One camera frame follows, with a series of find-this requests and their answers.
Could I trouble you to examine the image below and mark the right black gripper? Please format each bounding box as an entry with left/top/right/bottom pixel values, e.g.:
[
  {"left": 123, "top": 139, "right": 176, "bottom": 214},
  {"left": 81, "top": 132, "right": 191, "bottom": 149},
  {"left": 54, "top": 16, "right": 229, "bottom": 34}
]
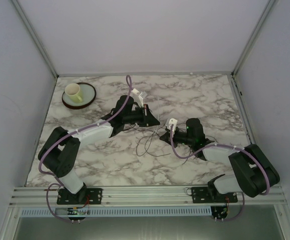
[{"left": 159, "top": 127, "right": 194, "bottom": 148}]

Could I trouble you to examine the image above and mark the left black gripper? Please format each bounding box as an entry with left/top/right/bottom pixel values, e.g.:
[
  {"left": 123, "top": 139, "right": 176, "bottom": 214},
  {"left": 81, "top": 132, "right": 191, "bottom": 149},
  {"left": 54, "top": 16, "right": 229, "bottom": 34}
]
[{"left": 123, "top": 104, "right": 160, "bottom": 128}]

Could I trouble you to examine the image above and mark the black thin wire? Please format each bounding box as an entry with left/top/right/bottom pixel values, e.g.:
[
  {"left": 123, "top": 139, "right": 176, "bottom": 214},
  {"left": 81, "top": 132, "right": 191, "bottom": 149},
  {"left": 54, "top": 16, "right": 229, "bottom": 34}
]
[{"left": 124, "top": 124, "right": 215, "bottom": 166}]

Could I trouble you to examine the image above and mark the translucent white zip tie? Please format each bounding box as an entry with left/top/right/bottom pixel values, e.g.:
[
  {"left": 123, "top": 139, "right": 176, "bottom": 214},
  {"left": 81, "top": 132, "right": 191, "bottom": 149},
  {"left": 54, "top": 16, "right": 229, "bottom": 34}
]
[{"left": 149, "top": 96, "right": 161, "bottom": 140}]

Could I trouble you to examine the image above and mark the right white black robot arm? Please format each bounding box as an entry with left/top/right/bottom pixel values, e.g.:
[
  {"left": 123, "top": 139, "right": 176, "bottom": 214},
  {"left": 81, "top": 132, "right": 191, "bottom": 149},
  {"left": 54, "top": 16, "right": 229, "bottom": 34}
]
[{"left": 160, "top": 118, "right": 280, "bottom": 198}]

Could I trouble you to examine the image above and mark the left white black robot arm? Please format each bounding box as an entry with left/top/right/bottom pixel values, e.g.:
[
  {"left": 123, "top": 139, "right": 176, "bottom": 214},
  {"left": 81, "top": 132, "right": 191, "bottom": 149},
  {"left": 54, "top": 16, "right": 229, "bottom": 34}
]
[{"left": 38, "top": 95, "right": 160, "bottom": 202}]

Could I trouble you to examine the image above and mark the white plate with dark rim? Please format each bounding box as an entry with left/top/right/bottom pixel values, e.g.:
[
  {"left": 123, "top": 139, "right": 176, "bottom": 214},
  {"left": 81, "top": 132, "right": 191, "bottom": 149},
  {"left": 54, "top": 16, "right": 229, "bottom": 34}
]
[{"left": 62, "top": 82, "right": 97, "bottom": 110}]

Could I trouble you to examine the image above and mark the yellow-green mug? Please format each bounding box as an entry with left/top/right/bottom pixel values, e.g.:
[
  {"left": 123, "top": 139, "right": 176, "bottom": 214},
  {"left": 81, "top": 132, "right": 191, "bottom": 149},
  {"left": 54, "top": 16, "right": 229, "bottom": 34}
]
[{"left": 65, "top": 83, "right": 83, "bottom": 103}]

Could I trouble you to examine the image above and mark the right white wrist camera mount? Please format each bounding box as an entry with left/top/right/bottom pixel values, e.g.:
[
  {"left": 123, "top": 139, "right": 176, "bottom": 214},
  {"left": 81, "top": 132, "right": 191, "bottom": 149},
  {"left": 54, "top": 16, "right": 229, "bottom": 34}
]
[{"left": 165, "top": 117, "right": 178, "bottom": 133}]

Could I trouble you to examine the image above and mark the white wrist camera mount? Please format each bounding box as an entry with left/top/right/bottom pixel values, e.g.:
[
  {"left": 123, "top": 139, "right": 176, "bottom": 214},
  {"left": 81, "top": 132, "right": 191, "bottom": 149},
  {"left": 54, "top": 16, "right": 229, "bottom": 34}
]
[
  {"left": 165, "top": 117, "right": 178, "bottom": 133},
  {"left": 132, "top": 88, "right": 147, "bottom": 107}
]

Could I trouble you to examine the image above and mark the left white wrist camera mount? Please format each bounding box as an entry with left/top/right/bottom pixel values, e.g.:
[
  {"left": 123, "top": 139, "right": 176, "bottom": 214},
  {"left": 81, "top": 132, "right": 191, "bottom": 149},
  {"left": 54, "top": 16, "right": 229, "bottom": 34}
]
[{"left": 132, "top": 88, "right": 147, "bottom": 107}]

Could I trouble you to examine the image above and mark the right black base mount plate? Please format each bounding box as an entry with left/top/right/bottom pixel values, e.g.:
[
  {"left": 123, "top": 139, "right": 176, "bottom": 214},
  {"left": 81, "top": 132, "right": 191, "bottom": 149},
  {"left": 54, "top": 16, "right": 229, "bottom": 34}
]
[{"left": 190, "top": 186, "right": 238, "bottom": 204}]

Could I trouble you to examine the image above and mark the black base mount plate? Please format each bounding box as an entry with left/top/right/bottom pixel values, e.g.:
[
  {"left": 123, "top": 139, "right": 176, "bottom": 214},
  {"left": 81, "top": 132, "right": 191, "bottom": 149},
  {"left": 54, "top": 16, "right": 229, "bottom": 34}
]
[
  {"left": 57, "top": 187, "right": 103, "bottom": 205},
  {"left": 190, "top": 186, "right": 238, "bottom": 204}
]

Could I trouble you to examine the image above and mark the blue slotted cable duct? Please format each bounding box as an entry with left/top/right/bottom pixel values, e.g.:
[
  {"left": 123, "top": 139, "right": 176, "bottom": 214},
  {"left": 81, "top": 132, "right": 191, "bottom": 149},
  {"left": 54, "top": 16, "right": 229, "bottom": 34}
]
[{"left": 21, "top": 206, "right": 212, "bottom": 218}]

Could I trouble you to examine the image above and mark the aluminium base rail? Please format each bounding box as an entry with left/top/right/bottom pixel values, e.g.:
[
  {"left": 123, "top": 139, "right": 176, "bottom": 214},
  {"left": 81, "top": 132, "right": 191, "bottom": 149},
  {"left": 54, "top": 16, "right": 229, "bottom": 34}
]
[{"left": 9, "top": 185, "right": 287, "bottom": 207}]

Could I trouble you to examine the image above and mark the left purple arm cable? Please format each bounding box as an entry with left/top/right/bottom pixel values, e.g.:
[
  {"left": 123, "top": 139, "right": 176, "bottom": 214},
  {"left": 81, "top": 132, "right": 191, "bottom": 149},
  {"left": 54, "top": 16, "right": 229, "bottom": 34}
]
[{"left": 39, "top": 74, "right": 133, "bottom": 223}]

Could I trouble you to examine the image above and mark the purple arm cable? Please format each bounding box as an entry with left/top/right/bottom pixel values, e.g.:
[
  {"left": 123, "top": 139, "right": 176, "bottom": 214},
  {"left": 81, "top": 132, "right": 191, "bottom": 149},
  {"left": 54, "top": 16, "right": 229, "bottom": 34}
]
[
  {"left": 39, "top": 74, "right": 133, "bottom": 223},
  {"left": 169, "top": 124, "right": 270, "bottom": 223}
]

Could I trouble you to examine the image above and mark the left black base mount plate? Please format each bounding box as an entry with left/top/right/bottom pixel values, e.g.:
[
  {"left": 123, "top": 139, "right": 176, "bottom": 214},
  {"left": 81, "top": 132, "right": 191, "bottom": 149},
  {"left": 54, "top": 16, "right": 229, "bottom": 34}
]
[{"left": 57, "top": 187, "right": 103, "bottom": 205}]

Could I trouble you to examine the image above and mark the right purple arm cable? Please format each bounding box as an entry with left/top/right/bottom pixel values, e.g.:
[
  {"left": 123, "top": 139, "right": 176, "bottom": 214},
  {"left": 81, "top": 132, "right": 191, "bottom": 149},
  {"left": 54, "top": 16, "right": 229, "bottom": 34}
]
[{"left": 169, "top": 124, "right": 270, "bottom": 223}]

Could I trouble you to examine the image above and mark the right aluminium frame post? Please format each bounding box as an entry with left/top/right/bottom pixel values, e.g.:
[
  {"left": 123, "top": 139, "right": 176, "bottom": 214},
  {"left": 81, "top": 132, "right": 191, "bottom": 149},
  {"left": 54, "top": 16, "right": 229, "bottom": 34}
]
[{"left": 231, "top": 0, "right": 278, "bottom": 78}]

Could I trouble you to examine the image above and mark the aluminium frame post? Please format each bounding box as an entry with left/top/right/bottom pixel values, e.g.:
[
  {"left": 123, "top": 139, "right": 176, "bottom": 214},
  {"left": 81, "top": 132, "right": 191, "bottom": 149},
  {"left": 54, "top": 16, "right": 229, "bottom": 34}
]
[
  {"left": 231, "top": 0, "right": 278, "bottom": 78},
  {"left": 10, "top": 0, "right": 59, "bottom": 79}
]

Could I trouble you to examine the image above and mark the left aluminium frame post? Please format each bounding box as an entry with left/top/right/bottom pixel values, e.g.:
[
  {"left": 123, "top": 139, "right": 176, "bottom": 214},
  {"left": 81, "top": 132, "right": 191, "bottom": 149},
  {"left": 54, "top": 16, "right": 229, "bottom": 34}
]
[{"left": 10, "top": 0, "right": 59, "bottom": 79}]

